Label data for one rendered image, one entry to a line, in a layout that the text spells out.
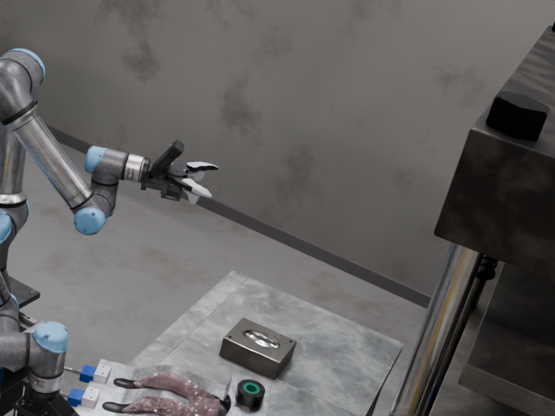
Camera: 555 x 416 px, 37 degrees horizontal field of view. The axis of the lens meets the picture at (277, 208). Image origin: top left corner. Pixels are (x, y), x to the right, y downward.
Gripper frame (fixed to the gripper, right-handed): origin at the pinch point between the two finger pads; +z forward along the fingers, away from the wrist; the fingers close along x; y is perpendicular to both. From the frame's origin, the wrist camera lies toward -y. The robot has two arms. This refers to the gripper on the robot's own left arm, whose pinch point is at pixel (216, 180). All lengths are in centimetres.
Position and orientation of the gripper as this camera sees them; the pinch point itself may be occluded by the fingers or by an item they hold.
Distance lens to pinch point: 226.5
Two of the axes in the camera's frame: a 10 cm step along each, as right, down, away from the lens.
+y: -2.2, 8.1, 5.4
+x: -0.5, 5.4, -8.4
